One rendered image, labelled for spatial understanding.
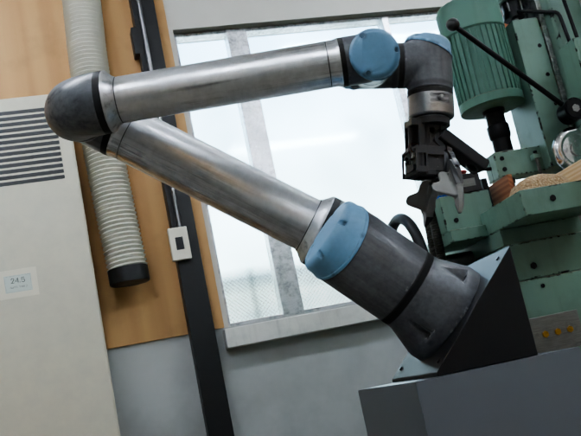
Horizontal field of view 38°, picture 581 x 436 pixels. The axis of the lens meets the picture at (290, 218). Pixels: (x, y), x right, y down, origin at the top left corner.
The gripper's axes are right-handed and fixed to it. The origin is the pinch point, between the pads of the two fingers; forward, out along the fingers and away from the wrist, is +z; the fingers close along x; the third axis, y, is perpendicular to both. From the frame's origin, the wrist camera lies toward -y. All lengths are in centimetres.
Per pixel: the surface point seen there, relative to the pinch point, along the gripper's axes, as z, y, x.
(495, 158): -27, -39, -48
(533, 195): -10.3, -30.5, -16.9
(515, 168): -25, -45, -47
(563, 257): 2, -44, -27
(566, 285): 8, -44, -27
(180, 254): -18, 25, -177
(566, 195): -10.5, -38.3, -16.0
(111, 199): -37, 52, -171
